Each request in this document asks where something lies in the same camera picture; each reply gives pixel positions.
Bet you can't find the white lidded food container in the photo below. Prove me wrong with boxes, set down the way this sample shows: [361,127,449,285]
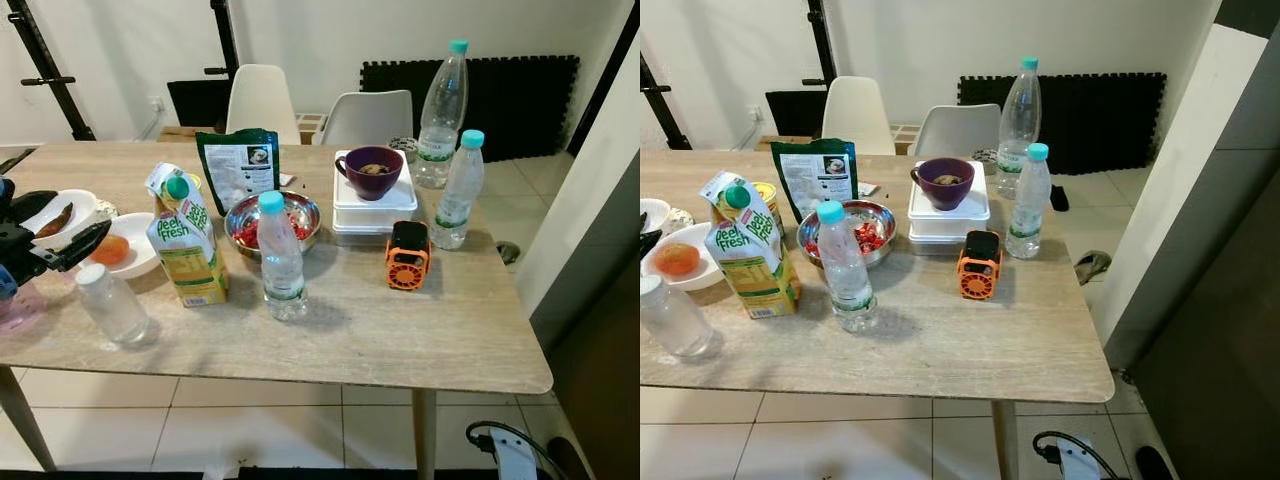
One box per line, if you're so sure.
[331,150,420,237]
[906,160,992,247]

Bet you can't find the brown food piece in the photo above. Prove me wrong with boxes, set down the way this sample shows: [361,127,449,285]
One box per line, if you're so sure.
[36,202,76,239]

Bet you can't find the light wooden dining table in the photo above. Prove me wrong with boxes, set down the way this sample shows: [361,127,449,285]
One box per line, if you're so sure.
[0,140,554,480]
[640,148,1116,480]

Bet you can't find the black box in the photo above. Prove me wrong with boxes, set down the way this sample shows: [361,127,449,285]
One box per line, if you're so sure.
[166,78,234,129]
[764,89,830,139]

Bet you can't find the white deep bowl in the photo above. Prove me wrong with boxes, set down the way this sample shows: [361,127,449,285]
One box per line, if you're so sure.
[20,188,102,251]
[640,198,674,237]

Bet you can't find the yellow tin can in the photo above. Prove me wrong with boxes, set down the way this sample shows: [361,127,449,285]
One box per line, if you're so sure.
[750,180,787,239]

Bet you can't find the purple cup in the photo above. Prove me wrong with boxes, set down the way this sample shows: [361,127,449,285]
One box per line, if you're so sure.
[334,146,406,202]
[909,157,977,213]

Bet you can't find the black rounded floor object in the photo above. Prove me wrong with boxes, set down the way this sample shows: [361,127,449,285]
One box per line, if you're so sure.
[1134,446,1178,480]
[546,436,593,480]

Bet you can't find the black foam puzzle mat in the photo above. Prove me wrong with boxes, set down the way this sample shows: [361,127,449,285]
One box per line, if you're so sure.
[359,54,582,164]
[956,71,1169,177]

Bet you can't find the black rack post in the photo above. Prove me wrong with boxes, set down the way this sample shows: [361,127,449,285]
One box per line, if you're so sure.
[203,0,242,81]
[4,0,98,142]
[800,0,838,89]
[640,52,693,151]

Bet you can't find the white shallow bowl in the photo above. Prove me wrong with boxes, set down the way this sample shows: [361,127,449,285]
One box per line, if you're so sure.
[642,222,727,293]
[84,211,162,282]

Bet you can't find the dark green food pouch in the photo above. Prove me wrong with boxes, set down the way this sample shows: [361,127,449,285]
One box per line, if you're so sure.
[195,128,282,217]
[770,138,860,224]

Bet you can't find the tall clear bottle teal cap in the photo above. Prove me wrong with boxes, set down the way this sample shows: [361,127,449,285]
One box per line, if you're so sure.
[414,39,471,191]
[996,56,1043,199]

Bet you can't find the orange round fruit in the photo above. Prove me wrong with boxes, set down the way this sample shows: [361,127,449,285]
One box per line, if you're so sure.
[654,241,702,279]
[90,234,132,268]

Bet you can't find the grey white shell chair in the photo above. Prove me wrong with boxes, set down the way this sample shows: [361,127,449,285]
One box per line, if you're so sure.
[319,90,415,150]
[911,103,1004,162]

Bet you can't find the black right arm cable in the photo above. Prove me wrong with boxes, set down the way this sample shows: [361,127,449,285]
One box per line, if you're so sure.
[1033,430,1126,480]
[465,420,566,480]

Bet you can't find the steel bowl with red food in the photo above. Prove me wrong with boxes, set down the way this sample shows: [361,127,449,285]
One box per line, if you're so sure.
[222,190,323,261]
[796,199,898,271]

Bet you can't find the green yellow juice carton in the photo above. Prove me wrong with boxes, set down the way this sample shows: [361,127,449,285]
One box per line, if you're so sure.
[699,171,802,321]
[144,162,231,309]

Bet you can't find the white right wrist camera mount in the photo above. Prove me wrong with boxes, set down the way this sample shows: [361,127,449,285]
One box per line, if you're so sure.
[488,428,543,480]
[1055,437,1103,480]

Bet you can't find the clear water bottle teal cap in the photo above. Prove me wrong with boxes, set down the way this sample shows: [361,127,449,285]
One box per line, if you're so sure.
[432,129,486,251]
[1005,142,1053,261]
[815,200,880,334]
[256,190,310,323]

